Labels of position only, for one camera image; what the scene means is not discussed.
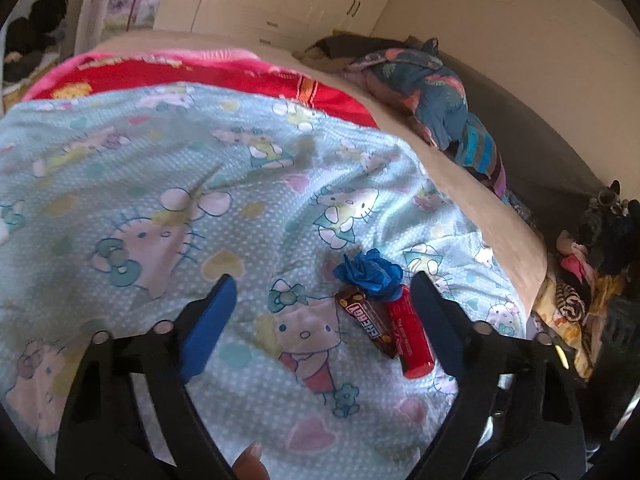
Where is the black bag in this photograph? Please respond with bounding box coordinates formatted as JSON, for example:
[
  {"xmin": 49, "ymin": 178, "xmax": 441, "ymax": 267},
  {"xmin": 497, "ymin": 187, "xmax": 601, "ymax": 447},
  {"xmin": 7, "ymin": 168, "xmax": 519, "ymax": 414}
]
[{"xmin": 2, "ymin": 0, "xmax": 69, "ymax": 83}]

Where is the pink cloth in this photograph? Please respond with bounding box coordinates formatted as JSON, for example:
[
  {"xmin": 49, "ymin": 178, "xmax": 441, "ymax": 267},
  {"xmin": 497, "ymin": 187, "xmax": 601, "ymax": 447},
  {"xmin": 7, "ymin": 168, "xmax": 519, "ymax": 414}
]
[{"xmin": 557, "ymin": 230, "xmax": 599, "ymax": 281}]

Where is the grey headboard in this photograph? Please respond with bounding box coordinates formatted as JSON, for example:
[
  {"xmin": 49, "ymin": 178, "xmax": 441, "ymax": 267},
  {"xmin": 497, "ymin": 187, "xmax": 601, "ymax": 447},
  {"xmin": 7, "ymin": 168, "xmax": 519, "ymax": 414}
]
[{"xmin": 440, "ymin": 45, "xmax": 616, "ymax": 201}]

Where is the red blanket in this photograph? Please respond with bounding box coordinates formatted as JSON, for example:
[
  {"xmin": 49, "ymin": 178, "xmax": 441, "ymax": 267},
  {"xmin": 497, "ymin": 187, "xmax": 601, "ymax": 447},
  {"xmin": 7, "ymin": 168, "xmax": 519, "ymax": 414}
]
[{"xmin": 22, "ymin": 57, "xmax": 378, "ymax": 131}]

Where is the zebra patterned cloth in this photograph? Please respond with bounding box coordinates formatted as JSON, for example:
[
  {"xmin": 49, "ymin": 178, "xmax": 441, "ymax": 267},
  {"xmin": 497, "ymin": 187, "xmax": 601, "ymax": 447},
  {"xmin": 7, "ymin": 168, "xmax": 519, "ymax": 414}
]
[{"xmin": 555, "ymin": 282, "xmax": 589, "ymax": 329}]

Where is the black fuzzy garment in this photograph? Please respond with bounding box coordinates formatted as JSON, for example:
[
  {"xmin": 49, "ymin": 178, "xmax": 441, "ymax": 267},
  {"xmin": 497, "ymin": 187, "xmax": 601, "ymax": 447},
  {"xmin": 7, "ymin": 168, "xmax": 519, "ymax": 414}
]
[{"xmin": 577, "ymin": 180, "xmax": 640, "ymax": 276}]

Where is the beige bed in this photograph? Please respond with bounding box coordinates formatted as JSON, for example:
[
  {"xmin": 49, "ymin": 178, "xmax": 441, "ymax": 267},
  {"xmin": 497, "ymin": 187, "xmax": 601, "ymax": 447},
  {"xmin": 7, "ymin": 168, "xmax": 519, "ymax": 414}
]
[{"xmin": 95, "ymin": 30, "xmax": 548, "ymax": 311}]

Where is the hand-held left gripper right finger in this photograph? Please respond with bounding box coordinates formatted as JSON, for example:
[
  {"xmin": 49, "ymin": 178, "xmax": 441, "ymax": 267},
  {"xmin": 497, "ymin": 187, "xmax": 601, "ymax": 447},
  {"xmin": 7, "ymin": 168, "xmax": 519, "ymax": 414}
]
[{"xmin": 405, "ymin": 270, "xmax": 588, "ymax": 480}]

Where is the light blue cartoon blanket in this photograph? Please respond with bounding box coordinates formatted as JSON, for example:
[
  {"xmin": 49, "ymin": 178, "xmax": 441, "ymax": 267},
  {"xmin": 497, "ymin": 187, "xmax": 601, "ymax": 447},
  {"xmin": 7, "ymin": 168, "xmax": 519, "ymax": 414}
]
[{"xmin": 0, "ymin": 82, "xmax": 526, "ymax": 480}]

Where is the dark olive cloth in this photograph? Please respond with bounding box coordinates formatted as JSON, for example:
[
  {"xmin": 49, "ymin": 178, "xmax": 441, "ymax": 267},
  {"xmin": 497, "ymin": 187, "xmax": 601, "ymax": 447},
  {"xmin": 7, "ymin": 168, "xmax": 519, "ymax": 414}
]
[{"xmin": 295, "ymin": 35, "xmax": 401, "ymax": 69}]

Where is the red lip balm tube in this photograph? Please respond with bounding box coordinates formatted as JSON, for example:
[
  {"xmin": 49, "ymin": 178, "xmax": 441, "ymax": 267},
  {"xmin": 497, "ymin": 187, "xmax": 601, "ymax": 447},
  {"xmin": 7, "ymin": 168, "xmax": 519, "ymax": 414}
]
[{"xmin": 385, "ymin": 285, "xmax": 435, "ymax": 380}]

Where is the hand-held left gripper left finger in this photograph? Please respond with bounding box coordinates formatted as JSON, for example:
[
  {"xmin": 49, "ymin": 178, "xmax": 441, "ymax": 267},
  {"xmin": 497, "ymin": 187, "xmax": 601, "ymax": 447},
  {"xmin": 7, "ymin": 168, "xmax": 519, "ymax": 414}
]
[{"xmin": 55, "ymin": 274, "xmax": 238, "ymax": 480}]

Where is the person's left hand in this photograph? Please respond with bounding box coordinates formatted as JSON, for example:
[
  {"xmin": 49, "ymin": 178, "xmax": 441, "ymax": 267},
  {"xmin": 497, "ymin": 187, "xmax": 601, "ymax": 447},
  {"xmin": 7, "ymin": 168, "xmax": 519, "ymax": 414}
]
[{"xmin": 232, "ymin": 441, "xmax": 271, "ymax": 480}]

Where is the striped colourful cloth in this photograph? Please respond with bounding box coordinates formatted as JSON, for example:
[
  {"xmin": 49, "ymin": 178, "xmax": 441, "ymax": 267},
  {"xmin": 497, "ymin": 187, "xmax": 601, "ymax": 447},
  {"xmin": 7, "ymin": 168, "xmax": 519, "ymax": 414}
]
[{"xmin": 452, "ymin": 115, "xmax": 509, "ymax": 196}]

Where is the pink blanket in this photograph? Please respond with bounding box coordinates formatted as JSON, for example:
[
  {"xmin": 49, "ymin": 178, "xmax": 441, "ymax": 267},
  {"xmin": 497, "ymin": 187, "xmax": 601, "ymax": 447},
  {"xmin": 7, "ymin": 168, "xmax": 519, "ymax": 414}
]
[{"xmin": 57, "ymin": 47, "xmax": 266, "ymax": 74}]

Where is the clothes heap on floor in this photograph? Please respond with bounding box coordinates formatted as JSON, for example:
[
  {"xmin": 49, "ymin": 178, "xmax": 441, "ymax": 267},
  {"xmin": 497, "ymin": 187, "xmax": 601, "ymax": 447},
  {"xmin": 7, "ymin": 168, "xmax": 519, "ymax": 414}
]
[{"xmin": 532, "ymin": 260, "xmax": 626, "ymax": 381}]

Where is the brown candy bar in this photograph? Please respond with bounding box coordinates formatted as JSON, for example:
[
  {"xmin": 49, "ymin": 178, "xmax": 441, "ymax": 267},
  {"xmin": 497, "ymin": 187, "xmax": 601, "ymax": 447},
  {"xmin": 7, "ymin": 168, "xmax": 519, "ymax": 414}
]
[{"xmin": 334, "ymin": 285, "xmax": 401, "ymax": 359}]

